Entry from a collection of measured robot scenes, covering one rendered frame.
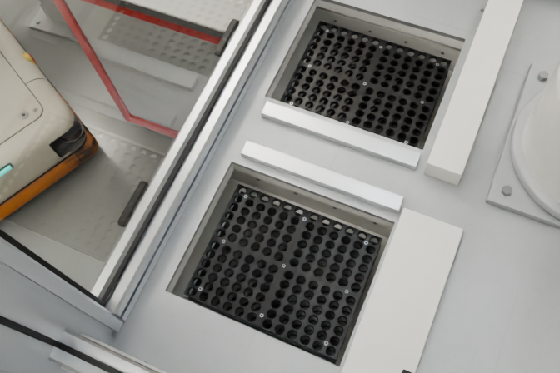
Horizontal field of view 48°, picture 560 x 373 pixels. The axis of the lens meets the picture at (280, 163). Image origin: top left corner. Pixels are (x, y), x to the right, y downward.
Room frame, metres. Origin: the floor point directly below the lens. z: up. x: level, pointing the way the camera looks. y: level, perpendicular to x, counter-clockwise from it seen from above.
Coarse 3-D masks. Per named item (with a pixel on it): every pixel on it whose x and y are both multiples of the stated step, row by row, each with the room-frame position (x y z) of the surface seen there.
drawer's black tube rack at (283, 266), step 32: (256, 192) 0.37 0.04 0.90; (256, 224) 0.33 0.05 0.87; (288, 224) 0.31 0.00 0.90; (320, 224) 0.30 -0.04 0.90; (224, 256) 0.29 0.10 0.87; (256, 256) 0.27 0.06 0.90; (288, 256) 0.26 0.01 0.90; (320, 256) 0.26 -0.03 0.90; (352, 256) 0.26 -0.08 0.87; (224, 288) 0.24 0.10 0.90; (256, 288) 0.23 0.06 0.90; (288, 288) 0.22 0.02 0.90; (320, 288) 0.21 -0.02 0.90; (352, 288) 0.21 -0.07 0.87; (256, 320) 0.19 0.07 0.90; (288, 320) 0.18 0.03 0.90; (320, 320) 0.17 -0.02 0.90; (320, 352) 0.13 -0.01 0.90
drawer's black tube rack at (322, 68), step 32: (320, 32) 0.65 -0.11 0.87; (352, 32) 0.62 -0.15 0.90; (320, 64) 0.59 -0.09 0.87; (352, 64) 0.56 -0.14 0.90; (384, 64) 0.55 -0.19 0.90; (416, 64) 0.55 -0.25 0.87; (448, 64) 0.52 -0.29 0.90; (320, 96) 0.51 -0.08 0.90; (352, 96) 0.52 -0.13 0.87; (384, 96) 0.49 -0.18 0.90; (416, 96) 0.50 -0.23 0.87; (384, 128) 0.43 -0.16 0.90; (416, 128) 0.42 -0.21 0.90
